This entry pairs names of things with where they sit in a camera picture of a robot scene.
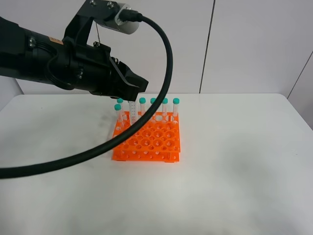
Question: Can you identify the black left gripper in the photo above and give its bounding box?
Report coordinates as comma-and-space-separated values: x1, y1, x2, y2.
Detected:
48, 45, 149, 101

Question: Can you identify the teal capped test tube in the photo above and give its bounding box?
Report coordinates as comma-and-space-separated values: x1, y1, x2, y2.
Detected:
128, 101, 137, 125

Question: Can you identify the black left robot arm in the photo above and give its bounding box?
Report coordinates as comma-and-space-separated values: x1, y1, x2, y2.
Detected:
0, 18, 148, 101

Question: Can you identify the back row tube far left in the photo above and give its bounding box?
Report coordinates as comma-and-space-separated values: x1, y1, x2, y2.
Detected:
117, 98, 124, 106

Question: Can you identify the second row teal capped tube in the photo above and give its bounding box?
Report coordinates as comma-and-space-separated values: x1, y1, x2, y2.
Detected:
114, 104, 124, 130

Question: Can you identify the back row tube far right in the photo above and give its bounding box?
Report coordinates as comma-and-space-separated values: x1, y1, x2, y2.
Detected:
173, 98, 180, 117

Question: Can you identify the orange test tube rack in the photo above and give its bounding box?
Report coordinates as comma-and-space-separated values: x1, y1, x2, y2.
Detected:
112, 112, 181, 163

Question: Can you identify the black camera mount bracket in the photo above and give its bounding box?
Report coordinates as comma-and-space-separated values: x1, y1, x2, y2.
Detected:
62, 0, 122, 46

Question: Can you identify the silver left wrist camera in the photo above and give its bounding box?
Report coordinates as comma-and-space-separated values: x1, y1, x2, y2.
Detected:
99, 0, 139, 35

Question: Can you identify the thick black camera cable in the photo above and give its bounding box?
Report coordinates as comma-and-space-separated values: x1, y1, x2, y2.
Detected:
0, 9, 174, 180

